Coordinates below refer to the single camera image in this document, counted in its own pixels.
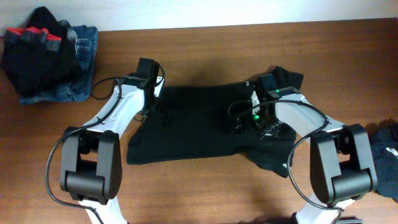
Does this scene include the black t-shirt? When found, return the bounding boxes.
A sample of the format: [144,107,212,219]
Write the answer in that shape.
[126,82,296,178]

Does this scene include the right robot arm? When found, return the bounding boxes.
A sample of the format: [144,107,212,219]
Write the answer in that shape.
[228,74,377,224]

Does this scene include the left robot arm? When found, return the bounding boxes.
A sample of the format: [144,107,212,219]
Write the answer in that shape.
[60,58,165,223]

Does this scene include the folded blue denim jeans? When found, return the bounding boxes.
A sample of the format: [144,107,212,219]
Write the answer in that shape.
[20,20,98,105]

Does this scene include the black garment with red trim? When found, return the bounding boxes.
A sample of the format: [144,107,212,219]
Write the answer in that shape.
[1,6,82,96]

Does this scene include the dark garment with white logo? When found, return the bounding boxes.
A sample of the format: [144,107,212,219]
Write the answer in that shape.
[369,124,397,203]

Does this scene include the left black cable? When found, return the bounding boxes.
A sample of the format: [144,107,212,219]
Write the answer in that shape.
[45,63,165,224]

